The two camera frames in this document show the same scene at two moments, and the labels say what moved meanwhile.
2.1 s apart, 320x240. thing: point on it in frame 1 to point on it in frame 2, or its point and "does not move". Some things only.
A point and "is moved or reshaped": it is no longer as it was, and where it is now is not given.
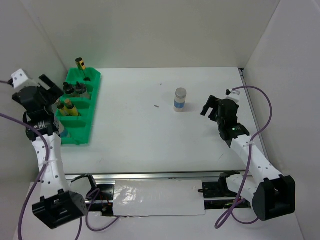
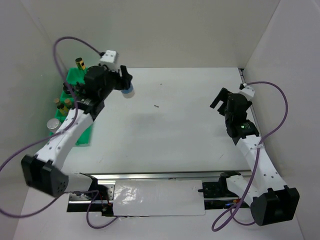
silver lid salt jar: x=180 y=93 to x=128 y=93
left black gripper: x=54 y=92 to x=126 y=77
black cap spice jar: x=68 y=88 does not move
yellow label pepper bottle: x=80 y=63 does not move
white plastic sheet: x=158 y=197 does not move
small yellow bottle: x=62 y=111 is moved or reshaped
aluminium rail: x=243 y=176 does not move
